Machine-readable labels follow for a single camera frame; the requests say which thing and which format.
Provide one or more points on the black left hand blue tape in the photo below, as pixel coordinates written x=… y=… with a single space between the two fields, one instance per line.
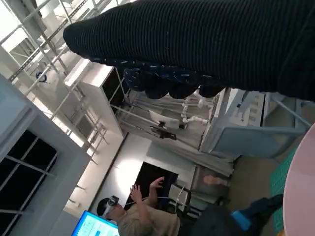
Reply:
x=241 y=218

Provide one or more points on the pink bowl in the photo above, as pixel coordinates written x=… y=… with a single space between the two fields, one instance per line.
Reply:
x=302 y=184

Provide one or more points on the black screen panel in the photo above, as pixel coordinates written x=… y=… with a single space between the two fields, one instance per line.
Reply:
x=147 y=175

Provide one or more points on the white louvered mesh cabinet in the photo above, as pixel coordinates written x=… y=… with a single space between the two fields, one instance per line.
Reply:
x=246 y=113

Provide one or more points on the monitor with light interface windows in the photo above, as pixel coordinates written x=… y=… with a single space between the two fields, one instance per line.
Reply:
x=91 y=225

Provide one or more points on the green cutting mat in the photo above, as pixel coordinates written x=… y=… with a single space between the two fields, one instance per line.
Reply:
x=280 y=177

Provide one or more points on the white VR headset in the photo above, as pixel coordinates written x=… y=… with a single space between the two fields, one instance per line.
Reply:
x=112 y=204

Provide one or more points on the grey metal pole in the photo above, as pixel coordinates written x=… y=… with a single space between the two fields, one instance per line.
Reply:
x=292 y=113

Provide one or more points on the person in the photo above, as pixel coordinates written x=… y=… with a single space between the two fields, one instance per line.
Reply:
x=147 y=221

